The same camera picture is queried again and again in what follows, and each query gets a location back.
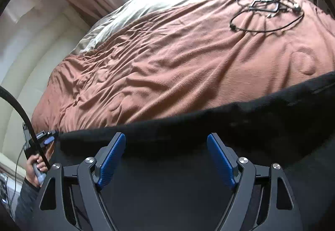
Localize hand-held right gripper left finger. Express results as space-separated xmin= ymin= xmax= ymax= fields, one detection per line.
xmin=37 ymin=132 xmax=126 ymax=231

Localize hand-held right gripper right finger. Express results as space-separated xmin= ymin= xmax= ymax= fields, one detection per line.
xmin=206 ymin=132 xmax=298 ymax=231

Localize black pants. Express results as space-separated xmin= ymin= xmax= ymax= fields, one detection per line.
xmin=48 ymin=71 xmax=335 ymax=231

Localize person's left forearm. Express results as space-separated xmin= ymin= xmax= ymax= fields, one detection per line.
xmin=14 ymin=177 xmax=42 ymax=231

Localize person's left hand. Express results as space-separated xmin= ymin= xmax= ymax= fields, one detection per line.
xmin=25 ymin=154 xmax=50 ymax=188

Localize brown blanket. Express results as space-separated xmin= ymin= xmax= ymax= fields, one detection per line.
xmin=31 ymin=0 xmax=335 ymax=133

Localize small black device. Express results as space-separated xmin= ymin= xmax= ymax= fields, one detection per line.
xmin=250 ymin=0 xmax=280 ymax=11

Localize cream bed sheet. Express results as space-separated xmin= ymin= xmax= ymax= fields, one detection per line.
xmin=71 ymin=0 xmax=296 ymax=55

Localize thick black sleeved cable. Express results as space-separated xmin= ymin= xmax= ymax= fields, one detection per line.
xmin=0 ymin=86 xmax=51 ymax=172

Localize thin black cable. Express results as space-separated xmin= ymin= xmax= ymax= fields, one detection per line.
xmin=9 ymin=146 xmax=25 ymax=210

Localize coiled black cable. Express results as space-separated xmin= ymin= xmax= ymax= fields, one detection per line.
xmin=230 ymin=0 xmax=314 ymax=33

